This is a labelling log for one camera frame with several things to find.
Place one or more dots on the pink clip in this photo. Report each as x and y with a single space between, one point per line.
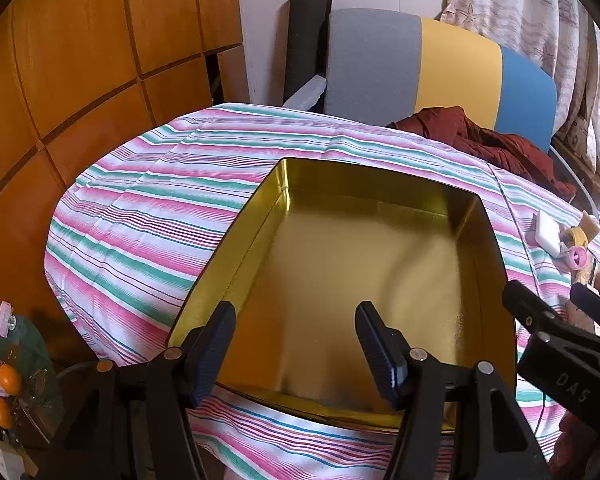
5 320

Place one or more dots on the striped tablecloth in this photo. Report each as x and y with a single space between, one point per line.
155 210

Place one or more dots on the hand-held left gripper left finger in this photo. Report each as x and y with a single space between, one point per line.
212 355

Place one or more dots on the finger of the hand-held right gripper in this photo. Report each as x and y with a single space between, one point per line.
592 305
555 365

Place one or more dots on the black rolled mat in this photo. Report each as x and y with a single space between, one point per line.
305 35

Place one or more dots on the yellow sponge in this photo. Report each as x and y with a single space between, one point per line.
590 225

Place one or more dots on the gold tin box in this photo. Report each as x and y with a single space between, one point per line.
360 280

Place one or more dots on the pink tape roll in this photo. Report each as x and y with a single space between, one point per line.
578 258

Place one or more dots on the clear bread packet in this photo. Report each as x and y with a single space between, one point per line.
592 275

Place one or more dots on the dark red jacket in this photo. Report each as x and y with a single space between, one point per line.
505 155

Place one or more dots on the grey yellow blue chair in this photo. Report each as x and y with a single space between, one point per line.
370 60

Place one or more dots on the wooden cabinet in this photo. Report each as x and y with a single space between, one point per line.
80 60

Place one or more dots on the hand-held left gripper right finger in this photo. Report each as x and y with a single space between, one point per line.
380 355

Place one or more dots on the white sponge block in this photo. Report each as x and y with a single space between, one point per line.
547 232

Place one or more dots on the patterned curtain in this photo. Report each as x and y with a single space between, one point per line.
530 10

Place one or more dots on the cardboard box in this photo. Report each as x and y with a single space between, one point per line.
577 135

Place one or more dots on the grey metal rail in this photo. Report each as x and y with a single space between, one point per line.
572 172

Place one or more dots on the orange fruit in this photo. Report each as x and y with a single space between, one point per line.
7 379
2 411

